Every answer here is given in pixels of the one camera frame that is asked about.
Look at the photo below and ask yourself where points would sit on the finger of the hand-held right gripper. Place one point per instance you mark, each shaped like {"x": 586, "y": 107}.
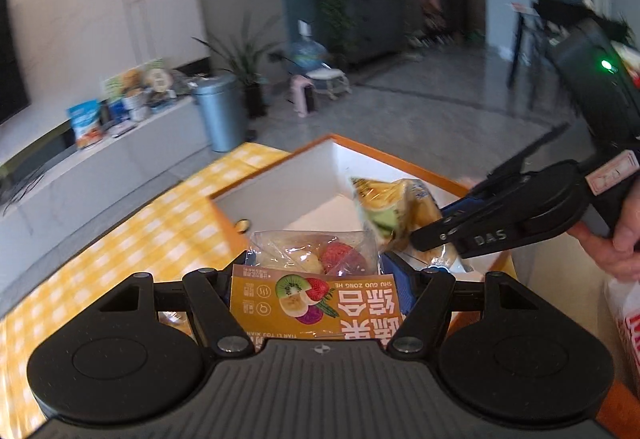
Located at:
{"x": 465, "y": 231}
{"x": 505, "y": 166}

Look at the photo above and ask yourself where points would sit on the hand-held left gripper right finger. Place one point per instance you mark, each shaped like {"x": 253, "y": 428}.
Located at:
{"x": 400, "y": 286}

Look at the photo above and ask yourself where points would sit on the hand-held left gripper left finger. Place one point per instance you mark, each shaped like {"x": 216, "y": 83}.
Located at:
{"x": 210, "y": 301}

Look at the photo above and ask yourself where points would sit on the yellow bread packet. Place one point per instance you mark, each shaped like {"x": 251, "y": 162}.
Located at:
{"x": 385, "y": 204}

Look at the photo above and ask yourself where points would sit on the dried fruit snack packet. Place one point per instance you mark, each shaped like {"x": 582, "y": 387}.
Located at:
{"x": 310, "y": 299}

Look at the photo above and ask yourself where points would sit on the orange cardboard box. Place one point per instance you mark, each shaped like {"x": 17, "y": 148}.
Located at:
{"x": 310, "y": 189}

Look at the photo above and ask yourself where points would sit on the person's right hand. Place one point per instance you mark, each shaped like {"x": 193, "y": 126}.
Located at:
{"x": 617, "y": 244}

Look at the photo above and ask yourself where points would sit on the dark side table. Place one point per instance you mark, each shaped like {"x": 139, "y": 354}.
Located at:
{"x": 555, "y": 11}

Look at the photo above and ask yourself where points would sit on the yellow checkered tablecloth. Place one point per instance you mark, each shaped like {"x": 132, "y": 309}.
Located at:
{"x": 125, "y": 239}

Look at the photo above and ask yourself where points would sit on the white marble media console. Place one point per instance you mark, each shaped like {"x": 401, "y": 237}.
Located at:
{"x": 100, "y": 179}

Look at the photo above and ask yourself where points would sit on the white plastic bag red print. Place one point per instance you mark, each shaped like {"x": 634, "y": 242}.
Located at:
{"x": 625, "y": 319}

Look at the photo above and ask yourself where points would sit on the grey-blue trash can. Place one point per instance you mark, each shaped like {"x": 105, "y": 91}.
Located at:
{"x": 220, "y": 111}

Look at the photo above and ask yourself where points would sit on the white low stool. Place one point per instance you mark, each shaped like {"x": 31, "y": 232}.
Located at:
{"x": 330, "y": 79}

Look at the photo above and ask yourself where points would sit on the grey cabinet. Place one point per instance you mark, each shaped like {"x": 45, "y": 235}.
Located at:
{"x": 372, "y": 19}

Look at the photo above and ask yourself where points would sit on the blue snack bag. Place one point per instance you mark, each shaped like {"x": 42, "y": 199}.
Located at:
{"x": 86, "y": 124}

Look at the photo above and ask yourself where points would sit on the round paper fan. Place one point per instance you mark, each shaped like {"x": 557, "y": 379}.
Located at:
{"x": 160, "y": 80}

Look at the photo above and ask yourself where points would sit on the blue water jug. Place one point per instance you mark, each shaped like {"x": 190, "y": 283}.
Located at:
{"x": 307, "y": 51}

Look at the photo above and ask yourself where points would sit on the green picture board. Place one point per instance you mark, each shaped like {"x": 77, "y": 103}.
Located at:
{"x": 120, "y": 79}

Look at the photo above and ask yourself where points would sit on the potted long-leaf plant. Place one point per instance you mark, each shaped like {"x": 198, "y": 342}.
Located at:
{"x": 247, "y": 59}

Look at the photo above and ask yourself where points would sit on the black television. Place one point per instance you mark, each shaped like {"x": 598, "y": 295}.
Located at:
{"x": 10, "y": 64}

